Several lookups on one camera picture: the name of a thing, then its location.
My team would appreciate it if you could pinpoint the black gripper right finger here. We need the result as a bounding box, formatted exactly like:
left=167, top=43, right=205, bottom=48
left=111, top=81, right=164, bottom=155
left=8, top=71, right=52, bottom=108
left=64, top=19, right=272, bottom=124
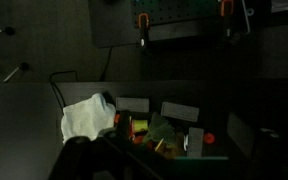
left=255, top=128, right=288, bottom=180

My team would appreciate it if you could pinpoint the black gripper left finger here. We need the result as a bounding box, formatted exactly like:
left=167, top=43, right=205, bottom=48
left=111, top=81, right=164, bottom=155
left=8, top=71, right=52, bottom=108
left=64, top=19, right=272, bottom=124
left=48, top=135, right=97, bottom=180

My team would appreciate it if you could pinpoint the grey rectangular block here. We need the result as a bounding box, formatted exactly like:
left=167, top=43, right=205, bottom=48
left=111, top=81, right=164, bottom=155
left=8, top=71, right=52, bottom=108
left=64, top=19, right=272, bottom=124
left=160, top=101, right=200, bottom=123
left=186, top=126, right=205, bottom=158
left=226, top=112, right=256, bottom=158
left=115, top=96, right=151, bottom=114

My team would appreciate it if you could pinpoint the white terry cloth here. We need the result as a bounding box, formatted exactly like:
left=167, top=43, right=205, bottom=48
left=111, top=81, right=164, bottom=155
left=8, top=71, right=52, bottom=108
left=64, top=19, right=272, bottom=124
left=61, top=92, right=117, bottom=145

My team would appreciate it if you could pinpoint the red round disc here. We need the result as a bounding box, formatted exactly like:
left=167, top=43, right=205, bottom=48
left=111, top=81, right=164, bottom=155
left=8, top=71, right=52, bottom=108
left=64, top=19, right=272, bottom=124
left=203, top=132, right=216, bottom=145

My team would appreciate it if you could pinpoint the yellow thread spool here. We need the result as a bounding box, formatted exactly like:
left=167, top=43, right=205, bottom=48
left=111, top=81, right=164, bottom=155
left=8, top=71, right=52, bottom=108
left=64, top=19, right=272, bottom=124
left=131, top=118, right=149, bottom=133

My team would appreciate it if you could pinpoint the green toy piece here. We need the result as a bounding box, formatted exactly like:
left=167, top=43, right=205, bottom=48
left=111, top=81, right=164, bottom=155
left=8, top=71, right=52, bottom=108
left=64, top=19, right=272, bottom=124
left=143, top=112, right=177, bottom=146

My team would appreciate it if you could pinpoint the chair caster leg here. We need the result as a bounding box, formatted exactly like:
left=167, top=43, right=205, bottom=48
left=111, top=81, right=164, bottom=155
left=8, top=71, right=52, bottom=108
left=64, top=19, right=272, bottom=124
left=2, top=62, right=30, bottom=83
left=0, top=22, right=17, bottom=37

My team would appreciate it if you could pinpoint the orange black clamp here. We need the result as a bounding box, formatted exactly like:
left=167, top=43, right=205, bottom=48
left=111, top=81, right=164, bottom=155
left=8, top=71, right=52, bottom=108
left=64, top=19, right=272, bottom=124
left=220, top=0, right=235, bottom=38
left=137, top=12, right=151, bottom=51

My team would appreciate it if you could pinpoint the black pegboard panel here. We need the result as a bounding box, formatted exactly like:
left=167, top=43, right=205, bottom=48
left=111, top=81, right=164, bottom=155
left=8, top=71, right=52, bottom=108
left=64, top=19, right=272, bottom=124
left=88, top=0, right=252, bottom=49

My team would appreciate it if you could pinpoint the black cable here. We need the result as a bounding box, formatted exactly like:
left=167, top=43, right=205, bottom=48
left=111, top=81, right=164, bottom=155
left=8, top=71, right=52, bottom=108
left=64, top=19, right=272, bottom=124
left=48, top=46, right=114, bottom=112

